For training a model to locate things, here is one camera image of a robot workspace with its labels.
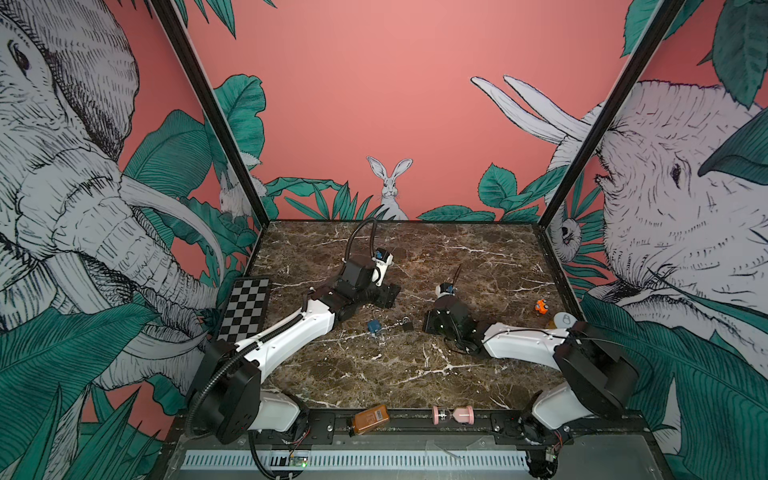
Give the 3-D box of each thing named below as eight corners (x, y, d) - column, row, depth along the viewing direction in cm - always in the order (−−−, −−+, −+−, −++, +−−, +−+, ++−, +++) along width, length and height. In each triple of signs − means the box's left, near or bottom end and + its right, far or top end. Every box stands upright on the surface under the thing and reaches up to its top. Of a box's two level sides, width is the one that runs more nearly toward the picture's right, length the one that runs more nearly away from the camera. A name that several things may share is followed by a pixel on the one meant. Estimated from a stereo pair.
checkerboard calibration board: (221, 343, 90) (216, 338, 87) (236, 284, 103) (232, 278, 100) (261, 338, 91) (257, 334, 88) (271, 281, 104) (268, 275, 101)
